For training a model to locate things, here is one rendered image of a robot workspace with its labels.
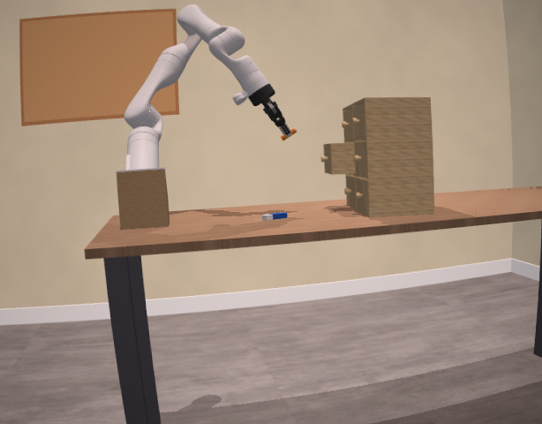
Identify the small wooden chest of drawers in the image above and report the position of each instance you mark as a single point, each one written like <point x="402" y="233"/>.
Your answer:
<point x="399" y="145"/>

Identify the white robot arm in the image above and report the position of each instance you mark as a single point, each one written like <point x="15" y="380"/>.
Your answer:
<point x="143" y="143"/>

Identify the blue and white eraser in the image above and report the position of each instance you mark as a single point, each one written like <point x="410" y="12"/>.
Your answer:
<point x="274" y="216"/>

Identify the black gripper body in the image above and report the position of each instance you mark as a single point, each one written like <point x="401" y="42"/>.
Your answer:
<point x="261" y="96"/>

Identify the brown wooden drawer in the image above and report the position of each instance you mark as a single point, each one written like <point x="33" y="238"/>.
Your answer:
<point x="362" y="195"/>
<point x="347" y="124"/>
<point x="339" y="158"/>
<point x="351" y="184"/>
<point x="361" y="158"/>
<point x="359" y="121"/>

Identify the orange aa battery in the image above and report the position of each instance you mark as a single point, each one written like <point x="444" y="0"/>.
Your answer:
<point x="293" y="131"/>

